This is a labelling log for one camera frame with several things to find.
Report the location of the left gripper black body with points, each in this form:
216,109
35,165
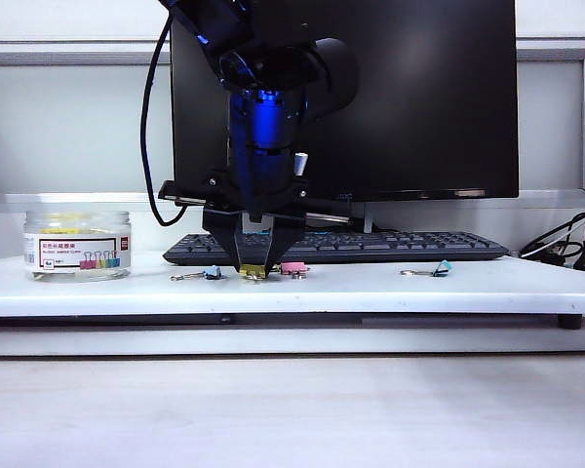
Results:
219,195

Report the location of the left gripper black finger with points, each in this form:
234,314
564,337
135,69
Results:
285,236
224,229

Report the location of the pink binder clip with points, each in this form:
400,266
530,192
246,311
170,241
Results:
292,267

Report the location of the light blue binder clip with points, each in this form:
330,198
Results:
214,271

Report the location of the yellow binder clip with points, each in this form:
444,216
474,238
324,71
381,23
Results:
253,269

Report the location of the left robot arm black blue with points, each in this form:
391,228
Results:
263,127

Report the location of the silver monitor stand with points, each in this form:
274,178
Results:
369,219

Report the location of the white lower slab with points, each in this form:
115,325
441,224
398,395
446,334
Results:
273,341

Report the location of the white raised desk board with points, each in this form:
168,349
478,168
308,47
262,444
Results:
127,292

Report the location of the black computer keyboard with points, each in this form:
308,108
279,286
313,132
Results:
419,246

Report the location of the clear plastic clip jar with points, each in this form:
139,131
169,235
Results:
78,253

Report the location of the teal binder clip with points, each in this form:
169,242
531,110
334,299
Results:
442,268

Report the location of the grey office partition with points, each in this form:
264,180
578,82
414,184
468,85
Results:
53,136

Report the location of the black AOC monitor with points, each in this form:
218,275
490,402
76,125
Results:
443,97

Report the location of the black board foot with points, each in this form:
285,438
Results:
571,323

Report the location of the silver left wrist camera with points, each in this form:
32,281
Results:
301,165

